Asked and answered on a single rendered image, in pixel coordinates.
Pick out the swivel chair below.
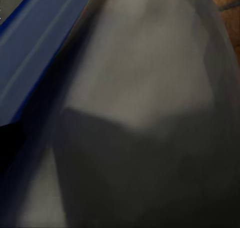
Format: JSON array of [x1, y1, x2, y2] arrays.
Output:
[[0, 0, 240, 228]]

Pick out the folder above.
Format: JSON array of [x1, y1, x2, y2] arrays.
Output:
[[0, 0, 89, 127]]

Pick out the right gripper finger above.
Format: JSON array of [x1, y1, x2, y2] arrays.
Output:
[[0, 121, 26, 182]]

